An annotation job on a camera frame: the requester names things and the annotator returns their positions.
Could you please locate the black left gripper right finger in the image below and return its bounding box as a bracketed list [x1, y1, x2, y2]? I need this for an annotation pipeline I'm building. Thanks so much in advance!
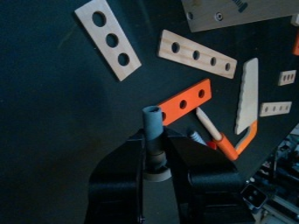
[163, 127, 255, 224]

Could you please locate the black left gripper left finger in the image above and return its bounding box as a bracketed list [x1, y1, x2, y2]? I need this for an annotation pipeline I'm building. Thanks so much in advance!
[84, 129, 147, 224]

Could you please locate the grey wooden toy nail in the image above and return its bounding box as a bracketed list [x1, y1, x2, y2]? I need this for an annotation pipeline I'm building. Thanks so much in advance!
[141, 105, 173, 183]

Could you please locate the four-hole natural wooden plank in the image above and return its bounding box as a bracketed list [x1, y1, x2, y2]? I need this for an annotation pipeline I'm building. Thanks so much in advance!
[156, 29, 239, 80]

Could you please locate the wooden toy screwdriver orange handle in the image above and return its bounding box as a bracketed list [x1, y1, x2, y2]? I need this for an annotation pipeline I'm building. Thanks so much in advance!
[193, 107, 239, 162]

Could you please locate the red toy piece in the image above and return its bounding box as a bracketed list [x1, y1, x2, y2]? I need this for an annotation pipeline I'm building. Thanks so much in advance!
[205, 140, 219, 151]

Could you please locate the wooden toy saw orange handle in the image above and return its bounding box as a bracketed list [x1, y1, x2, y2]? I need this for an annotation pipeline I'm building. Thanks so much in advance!
[233, 57, 260, 156]

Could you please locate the orange wooden toy piece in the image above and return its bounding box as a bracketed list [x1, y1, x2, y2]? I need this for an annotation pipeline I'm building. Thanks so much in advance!
[292, 29, 299, 57]

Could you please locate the orange three-hole wooden plank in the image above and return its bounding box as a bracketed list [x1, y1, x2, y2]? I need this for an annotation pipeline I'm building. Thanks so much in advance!
[156, 78, 213, 127]

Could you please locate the black equipment beyond table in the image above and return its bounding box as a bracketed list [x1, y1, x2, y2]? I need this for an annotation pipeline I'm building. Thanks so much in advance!
[239, 123, 299, 224]

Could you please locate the three-hole natural wooden plank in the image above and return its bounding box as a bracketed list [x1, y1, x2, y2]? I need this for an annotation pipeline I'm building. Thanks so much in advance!
[73, 0, 143, 82]

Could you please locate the grey toy screw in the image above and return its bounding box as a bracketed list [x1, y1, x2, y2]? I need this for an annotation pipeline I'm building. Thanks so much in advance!
[188, 129, 208, 146]

